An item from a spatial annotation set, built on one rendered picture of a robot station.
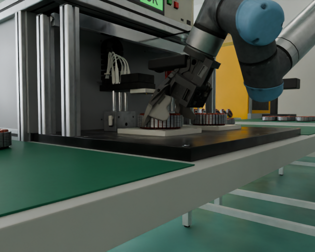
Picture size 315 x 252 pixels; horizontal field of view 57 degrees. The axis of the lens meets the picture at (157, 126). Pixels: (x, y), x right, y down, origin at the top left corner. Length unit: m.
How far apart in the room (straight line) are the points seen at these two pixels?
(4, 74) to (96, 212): 0.71
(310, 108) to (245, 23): 5.51
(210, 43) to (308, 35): 0.20
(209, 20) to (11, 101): 0.56
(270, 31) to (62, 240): 0.45
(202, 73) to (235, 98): 3.81
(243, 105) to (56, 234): 4.21
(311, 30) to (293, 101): 5.39
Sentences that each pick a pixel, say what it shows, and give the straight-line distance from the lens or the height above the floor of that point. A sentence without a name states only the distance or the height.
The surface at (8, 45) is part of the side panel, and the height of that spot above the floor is 1.00.
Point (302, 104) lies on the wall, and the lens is 6.04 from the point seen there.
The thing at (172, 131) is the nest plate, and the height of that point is 0.78.
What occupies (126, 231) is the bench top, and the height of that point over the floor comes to 0.71.
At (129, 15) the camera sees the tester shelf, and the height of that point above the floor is 1.08.
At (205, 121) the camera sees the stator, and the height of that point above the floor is 0.80.
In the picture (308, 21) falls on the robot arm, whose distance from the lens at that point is 0.73.
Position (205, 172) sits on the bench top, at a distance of 0.40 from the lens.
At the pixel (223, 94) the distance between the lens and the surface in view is 4.53.
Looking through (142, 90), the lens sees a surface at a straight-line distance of 0.73.
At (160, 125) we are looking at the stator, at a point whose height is 0.79.
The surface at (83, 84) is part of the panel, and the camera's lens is 0.88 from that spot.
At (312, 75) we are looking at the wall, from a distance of 6.04.
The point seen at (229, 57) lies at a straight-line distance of 4.55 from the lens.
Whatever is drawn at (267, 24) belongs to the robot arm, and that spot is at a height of 0.97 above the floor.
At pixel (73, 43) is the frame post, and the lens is 0.68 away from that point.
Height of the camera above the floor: 0.82
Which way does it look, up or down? 3 degrees down
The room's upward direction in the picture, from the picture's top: straight up
